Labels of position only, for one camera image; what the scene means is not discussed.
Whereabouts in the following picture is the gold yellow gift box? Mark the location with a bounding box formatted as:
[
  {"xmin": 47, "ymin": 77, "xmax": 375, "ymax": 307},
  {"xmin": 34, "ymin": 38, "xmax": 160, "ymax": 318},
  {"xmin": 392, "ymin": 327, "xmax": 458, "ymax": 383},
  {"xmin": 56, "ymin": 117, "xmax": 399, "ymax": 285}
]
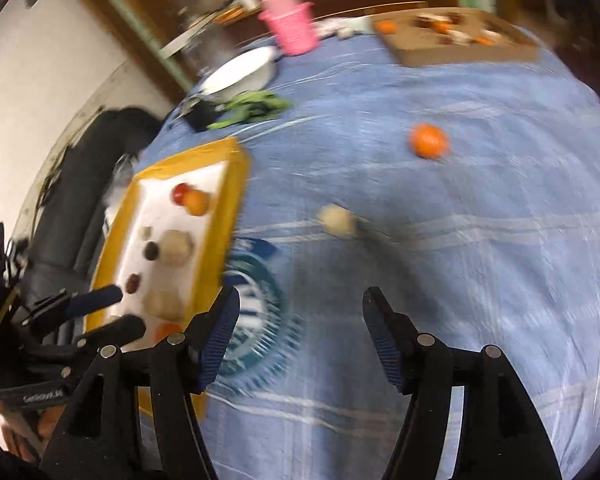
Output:
[{"xmin": 87, "ymin": 136, "xmax": 251, "ymax": 421}]

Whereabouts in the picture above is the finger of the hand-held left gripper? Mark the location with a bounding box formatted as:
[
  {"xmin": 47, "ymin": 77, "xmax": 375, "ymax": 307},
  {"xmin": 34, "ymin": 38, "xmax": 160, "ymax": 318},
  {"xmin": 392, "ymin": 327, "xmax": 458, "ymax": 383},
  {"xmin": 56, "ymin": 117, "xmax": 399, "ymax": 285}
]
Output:
[
  {"xmin": 55, "ymin": 315, "xmax": 147, "ymax": 361},
  {"xmin": 20, "ymin": 284, "xmax": 124, "ymax": 328}
]

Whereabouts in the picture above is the small black object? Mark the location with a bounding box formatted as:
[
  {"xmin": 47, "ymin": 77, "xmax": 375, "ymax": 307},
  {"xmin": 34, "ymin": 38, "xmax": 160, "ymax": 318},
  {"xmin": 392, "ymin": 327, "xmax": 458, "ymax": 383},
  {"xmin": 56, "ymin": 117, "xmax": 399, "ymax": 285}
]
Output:
[{"xmin": 180, "ymin": 97, "xmax": 221, "ymax": 133}]

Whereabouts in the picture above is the green leafy vegetable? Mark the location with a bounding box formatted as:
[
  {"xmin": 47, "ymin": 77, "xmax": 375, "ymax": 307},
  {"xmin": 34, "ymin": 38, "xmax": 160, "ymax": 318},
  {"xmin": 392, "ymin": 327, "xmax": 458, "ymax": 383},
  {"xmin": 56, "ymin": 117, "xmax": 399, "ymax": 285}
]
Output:
[{"xmin": 207, "ymin": 91, "xmax": 291, "ymax": 130}]

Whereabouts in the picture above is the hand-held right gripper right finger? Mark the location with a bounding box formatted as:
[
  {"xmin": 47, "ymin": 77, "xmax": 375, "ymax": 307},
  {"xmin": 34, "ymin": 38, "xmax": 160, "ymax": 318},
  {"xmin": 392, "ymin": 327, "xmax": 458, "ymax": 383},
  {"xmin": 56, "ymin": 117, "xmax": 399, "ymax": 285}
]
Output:
[{"xmin": 362, "ymin": 286, "xmax": 563, "ymax": 480}]

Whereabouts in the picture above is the clear glass pitcher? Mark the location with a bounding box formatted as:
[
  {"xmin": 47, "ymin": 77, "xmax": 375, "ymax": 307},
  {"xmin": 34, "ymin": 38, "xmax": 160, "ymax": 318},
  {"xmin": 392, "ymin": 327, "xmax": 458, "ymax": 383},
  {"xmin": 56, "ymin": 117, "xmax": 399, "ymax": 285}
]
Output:
[{"xmin": 182, "ymin": 20, "xmax": 231, "ymax": 78}]

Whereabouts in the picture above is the yellow orange fruit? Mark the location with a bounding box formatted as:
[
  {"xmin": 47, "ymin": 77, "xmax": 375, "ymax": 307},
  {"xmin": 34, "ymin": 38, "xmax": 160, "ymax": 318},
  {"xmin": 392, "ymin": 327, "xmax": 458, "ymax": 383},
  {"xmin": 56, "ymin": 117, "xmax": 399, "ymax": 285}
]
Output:
[{"xmin": 185, "ymin": 189, "xmax": 212, "ymax": 217}]

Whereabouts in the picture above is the cardboard tray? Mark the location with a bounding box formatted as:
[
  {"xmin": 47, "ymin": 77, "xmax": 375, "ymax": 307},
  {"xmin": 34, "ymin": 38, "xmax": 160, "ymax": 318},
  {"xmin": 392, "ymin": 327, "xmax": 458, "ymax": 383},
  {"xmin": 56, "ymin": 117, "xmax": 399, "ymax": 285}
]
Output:
[{"xmin": 372, "ymin": 7, "xmax": 541, "ymax": 67}]

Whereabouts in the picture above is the beige lumpy fruit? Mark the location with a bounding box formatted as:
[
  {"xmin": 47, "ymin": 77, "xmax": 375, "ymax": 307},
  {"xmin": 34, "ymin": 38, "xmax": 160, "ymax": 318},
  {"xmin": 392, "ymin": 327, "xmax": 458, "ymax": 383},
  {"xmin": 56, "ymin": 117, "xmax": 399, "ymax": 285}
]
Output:
[{"xmin": 142, "ymin": 287, "xmax": 186, "ymax": 321}]

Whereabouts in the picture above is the pink thermos bottle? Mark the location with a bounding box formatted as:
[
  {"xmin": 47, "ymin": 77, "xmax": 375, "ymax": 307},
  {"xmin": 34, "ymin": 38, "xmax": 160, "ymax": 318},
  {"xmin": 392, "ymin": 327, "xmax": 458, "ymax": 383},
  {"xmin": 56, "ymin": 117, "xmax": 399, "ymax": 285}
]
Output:
[{"xmin": 257, "ymin": 0, "xmax": 317, "ymax": 56}]

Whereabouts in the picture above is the white bowl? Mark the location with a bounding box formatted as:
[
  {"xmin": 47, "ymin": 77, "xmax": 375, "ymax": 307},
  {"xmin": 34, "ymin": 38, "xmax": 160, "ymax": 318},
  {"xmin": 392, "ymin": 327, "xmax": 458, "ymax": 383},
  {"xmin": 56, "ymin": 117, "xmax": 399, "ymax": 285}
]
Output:
[{"xmin": 197, "ymin": 46, "xmax": 278, "ymax": 103}]

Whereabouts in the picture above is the large beige round fruit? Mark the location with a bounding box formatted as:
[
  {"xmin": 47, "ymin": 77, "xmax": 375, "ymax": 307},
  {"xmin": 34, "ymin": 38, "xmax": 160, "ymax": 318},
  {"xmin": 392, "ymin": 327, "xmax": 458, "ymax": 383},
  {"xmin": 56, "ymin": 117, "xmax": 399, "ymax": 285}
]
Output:
[{"xmin": 160, "ymin": 230, "xmax": 195, "ymax": 267}]

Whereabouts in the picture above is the blue striped tablecloth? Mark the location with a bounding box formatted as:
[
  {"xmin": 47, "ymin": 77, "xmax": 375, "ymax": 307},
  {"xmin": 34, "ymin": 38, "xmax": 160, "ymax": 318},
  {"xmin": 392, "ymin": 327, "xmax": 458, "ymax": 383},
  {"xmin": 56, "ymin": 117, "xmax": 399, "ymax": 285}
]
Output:
[{"xmin": 95, "ymin": 7, "xmax": 600, "ymax": 480}]

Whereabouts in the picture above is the white plastic bag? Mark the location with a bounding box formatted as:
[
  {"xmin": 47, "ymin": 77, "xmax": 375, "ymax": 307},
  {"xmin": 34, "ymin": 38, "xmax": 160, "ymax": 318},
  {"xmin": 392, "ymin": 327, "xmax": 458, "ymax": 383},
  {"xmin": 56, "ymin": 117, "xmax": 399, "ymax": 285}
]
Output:
[{"xmin": 100, "ymin": 152, "xmax": 141, "ymax": 206}]

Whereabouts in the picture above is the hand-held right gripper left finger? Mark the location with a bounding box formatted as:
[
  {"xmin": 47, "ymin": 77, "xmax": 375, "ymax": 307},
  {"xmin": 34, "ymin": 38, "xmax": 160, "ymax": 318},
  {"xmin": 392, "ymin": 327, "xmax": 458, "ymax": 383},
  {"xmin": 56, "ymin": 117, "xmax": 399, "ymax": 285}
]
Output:
[{"xmin": 39, "ymin": 285, "xmax": 242, "ymax": 480}]

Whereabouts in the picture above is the white crumpled cloth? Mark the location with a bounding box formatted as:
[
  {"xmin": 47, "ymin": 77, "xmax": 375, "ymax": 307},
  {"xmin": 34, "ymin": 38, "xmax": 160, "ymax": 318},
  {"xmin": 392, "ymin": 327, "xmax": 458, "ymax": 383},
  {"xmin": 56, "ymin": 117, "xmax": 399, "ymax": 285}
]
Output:
[{"xmin": 330, "ymin": 17, "xmax": 376, "ymax": 40}]

